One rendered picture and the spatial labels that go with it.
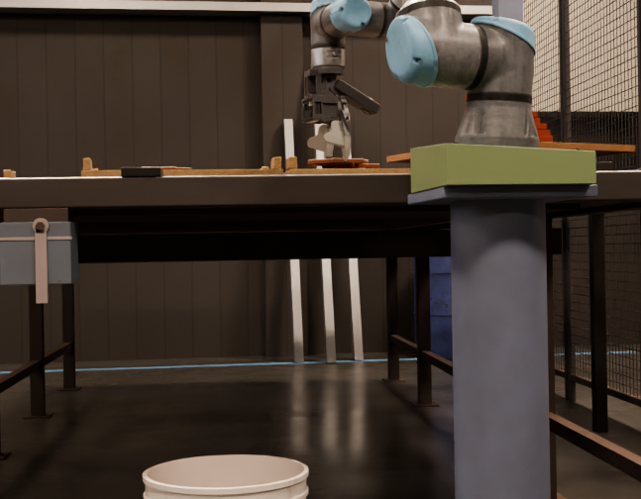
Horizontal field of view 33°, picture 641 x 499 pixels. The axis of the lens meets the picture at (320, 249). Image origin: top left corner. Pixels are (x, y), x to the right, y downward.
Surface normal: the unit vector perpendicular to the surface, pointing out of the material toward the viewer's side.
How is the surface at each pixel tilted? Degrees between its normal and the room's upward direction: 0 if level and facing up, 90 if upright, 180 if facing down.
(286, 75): 90
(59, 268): 90
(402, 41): 95
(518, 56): 94
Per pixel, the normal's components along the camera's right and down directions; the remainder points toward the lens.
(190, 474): 0.55, -0.07
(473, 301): -0.66, 0.01
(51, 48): 0.14, 0.00
